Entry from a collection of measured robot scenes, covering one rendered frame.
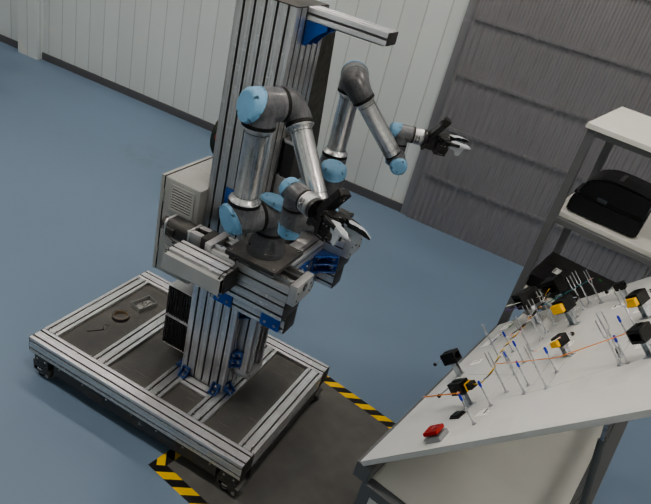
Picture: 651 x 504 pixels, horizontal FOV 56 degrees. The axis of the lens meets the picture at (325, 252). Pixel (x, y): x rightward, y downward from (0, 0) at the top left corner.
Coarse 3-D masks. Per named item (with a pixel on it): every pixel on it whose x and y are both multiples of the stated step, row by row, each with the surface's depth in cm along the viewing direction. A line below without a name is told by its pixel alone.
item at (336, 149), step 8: (352, 64) 256; (360, 64) 257; (368, 72) 264; (344, 96) 262; (344, 104) 264; (352, 104) 264; (336, 112) 268; (344, 112) 266; (352, 112) 266; (336, 120) 269; (344, 120) 267; (352, 120) 269; (336, 128) 270; (344, 128) 269; (336, 136) 271; (344, 136) 271; (328, 144) 276; (336, 144) 273; (344, 144) 274; (328, 152) 275; (336, 152) 275; (344, 152) 277; (320, 160) 280; (344, 160) 277
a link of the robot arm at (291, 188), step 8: (280, 184) 195; (288, 184) 192; (296, 184) 191; (304, 184) 193; (280, 192) 195; (288, 192) 191; (296, 192) 189; (304, 192) 188; (288, 200) 192; (296, 200) 189; (288, 208) 193; (296, 208) 191
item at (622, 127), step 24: (600, 120) 251; (624, 120) 262; (648, 120) 274; (624, 144) 238; (648, 144) 234; (576, 168) 251; (600, 168) 298; (552, 216) 262; (576, 216) 262; (600, 240) 254; (624, 240) 251; (648, 240) 258; (528, 264) 275; (648, 264) 245; (504, 312) 289; (528, 312) 341
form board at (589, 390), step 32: (640, 288) 232; (512, 320) 282; (544, 320) 255; (608, 320) 214; (640, 320) 198; (480, 352) 255; (544, 352) 214; (576, 352) 198; (608, 352) 184; (640, 352) 172; (512, 384) 198; (576, 384) 172; (608, 384) 162; (640, 384) 152; (416, 416) 214; (448, 416) 198; (480, 416) 184; (512, 416) 172; (544, 416) 162; (576, 416) 152; (608, 416) 144; (640, 416) 139; (384, 448) 198; (416, 448) 184; (448, 448) 175
